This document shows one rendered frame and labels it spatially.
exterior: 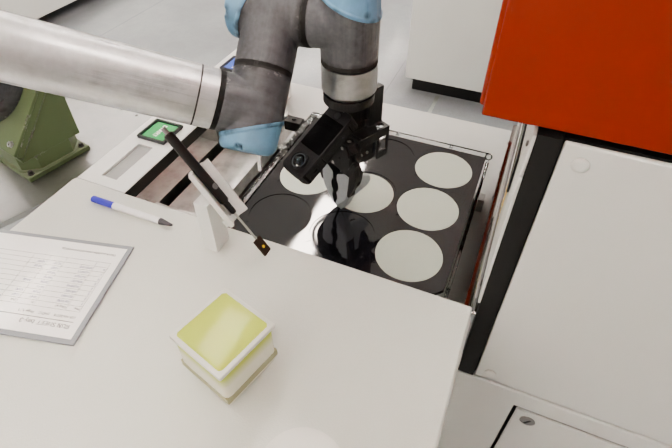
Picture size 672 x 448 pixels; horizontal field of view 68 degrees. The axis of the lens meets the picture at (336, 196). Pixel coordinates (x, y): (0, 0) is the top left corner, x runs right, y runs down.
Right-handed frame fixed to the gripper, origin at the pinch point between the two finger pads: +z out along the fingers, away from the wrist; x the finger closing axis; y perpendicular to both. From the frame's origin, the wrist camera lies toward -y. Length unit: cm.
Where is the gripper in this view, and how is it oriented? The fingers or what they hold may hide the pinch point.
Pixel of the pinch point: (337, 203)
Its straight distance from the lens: 80.0
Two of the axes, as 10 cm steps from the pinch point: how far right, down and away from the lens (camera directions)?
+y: 7.5, -4.5, 4.9
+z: 0.0, 7.4, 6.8
